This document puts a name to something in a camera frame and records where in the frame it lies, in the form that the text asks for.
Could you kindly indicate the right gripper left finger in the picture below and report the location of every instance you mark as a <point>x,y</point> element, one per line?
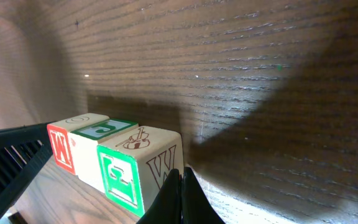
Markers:
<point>166,208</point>

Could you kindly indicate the cream picture block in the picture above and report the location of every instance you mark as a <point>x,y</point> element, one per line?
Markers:
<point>84,142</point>

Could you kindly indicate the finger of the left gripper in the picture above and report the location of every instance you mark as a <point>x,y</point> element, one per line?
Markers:
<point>23,152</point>

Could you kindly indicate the green picture block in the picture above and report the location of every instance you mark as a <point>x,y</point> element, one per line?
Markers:
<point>134,165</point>

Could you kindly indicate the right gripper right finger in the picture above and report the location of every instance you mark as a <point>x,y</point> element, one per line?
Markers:
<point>196,208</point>

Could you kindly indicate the red M letter block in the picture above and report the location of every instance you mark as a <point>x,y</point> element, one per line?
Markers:
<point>59,140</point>

